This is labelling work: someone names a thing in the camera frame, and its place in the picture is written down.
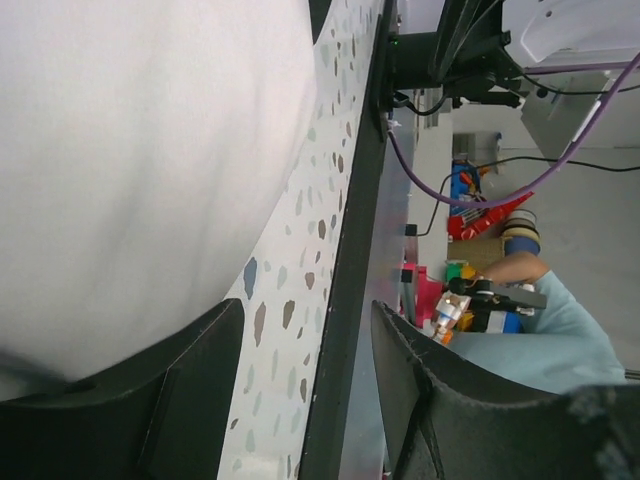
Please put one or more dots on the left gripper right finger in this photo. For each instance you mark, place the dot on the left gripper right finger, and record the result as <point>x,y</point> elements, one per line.
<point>446,418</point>

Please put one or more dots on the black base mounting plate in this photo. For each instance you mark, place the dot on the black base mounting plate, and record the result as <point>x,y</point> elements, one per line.
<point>324,437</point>

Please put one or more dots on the person in light blue shirt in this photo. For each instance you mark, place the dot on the person in light blue shirt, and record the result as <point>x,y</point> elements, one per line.
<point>561,347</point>

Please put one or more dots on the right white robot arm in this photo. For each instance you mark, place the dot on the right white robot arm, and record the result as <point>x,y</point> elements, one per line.
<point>483,50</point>

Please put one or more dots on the white t shirt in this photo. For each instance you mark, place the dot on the white t shirt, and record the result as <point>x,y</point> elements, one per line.
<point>144,146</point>

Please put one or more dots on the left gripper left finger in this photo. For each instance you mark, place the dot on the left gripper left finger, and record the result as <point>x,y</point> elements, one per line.
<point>160,414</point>

